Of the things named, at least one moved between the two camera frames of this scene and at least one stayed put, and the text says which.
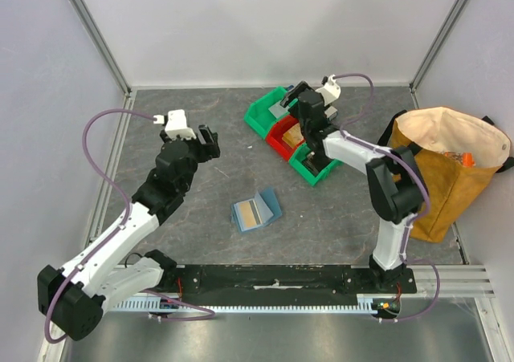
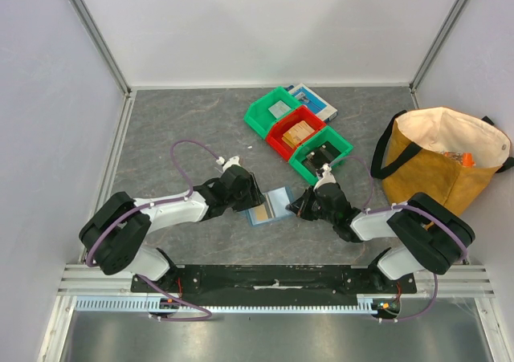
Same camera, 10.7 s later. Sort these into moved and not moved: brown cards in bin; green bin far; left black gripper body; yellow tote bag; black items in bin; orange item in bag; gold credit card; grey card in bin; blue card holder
Moved: blue card holder; left black gripper body; gold credit card
Not moved: yellow tote bag; brown cards in bin; grey card in bin; orange item in bag; green bin far; black items in bin
